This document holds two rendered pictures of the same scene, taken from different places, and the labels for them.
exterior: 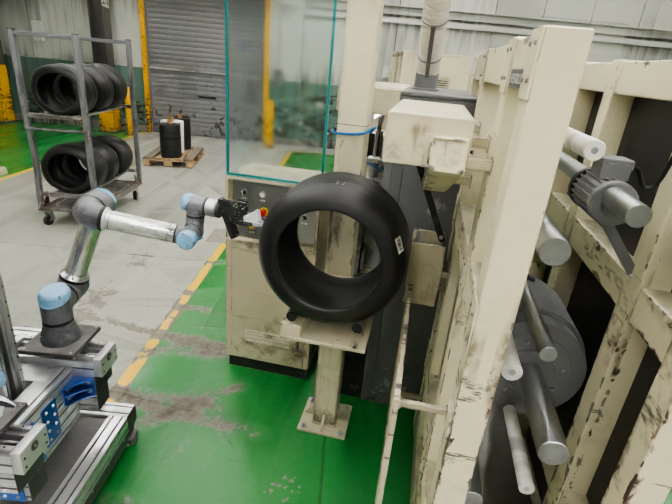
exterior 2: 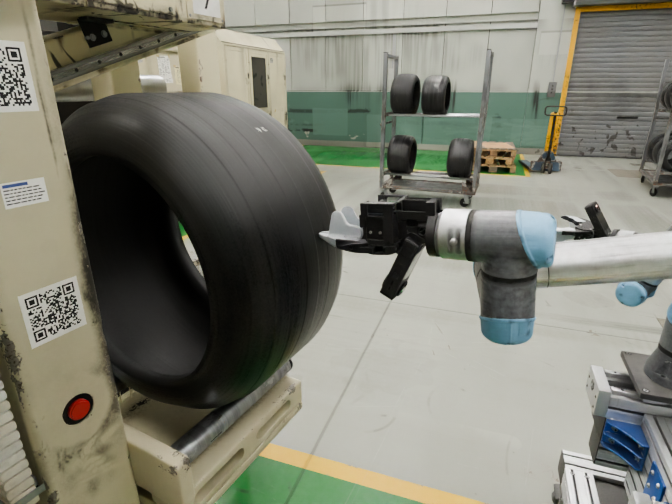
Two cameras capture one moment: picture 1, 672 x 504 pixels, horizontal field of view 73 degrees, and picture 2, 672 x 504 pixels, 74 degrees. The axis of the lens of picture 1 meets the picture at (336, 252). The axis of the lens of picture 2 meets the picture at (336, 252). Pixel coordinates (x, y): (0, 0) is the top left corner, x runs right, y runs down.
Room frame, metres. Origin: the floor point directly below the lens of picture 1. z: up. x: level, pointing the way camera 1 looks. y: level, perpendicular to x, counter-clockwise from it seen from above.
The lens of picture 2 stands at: (2.44, 0.56, 1.50)
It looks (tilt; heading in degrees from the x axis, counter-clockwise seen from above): 20 degrees down; 199
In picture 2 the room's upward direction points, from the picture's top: straight up
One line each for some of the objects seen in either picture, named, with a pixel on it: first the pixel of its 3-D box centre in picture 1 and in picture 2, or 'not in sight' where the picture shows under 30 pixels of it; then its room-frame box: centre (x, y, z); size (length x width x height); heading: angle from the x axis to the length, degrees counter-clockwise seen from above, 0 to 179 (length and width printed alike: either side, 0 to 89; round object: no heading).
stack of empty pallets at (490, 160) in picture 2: not in sight; (492, 155); (-7.04, 0.60, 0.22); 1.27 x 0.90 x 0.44; 0
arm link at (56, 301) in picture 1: (56, 302); not in sight; (1.61, 1.13, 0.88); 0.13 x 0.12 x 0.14; 7
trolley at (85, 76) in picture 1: (87, 128); not in sight; (5.16, 2.91, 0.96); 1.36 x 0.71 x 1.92; 0
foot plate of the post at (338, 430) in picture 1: (325, 415); not in sight; (2.05, -0.03, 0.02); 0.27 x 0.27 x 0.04; 80
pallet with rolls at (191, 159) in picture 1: (174, 138); not in sight; (8.17, 3.05, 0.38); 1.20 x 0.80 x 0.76; 8
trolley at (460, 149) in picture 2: not in sight; (432, 130); (-3.84, -0.23, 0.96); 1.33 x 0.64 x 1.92; 88
